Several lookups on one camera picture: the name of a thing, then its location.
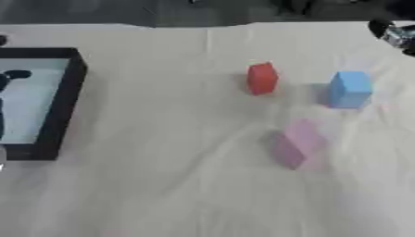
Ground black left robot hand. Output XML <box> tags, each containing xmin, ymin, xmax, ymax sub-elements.
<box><xmin>0</xmin><ymin>69</ymin><xmax>34</xmax><ymax>141</ymax></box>

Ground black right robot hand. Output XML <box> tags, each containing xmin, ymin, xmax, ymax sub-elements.
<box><xmin>368</xmin><ymin>19</ymin><xmax>415</xmax><ymax>57</ymax></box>

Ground black box with white inside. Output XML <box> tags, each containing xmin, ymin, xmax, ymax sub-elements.
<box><xmin>0</xmin><ymin>46</ymin><xmax>90</xmax><ymax>161</ymax></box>

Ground blue block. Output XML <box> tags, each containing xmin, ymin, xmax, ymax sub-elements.
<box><xmin>327</xmin><ymin>70</ymin><xmax>375</xmax><ymax>109</ymax></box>

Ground red block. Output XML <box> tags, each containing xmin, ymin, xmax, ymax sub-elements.
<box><xmin>246</xmin><ymin>61</ymin><xmax>281</xmax><ymax>96</ymax></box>

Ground pink block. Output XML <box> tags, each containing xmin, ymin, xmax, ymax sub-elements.
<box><xmin>269</xmin><ymin>118</ymin><xmax>330</xmax><ymax>171</ymax></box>

